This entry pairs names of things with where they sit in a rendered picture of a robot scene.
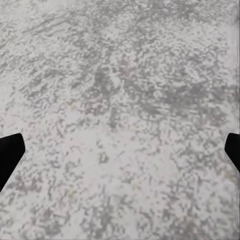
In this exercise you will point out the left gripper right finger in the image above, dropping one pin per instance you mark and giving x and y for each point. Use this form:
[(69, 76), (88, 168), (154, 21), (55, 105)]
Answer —
[(232, 148)]

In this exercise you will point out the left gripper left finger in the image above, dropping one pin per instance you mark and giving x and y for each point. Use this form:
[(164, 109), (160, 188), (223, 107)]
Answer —
[(12, 149)]

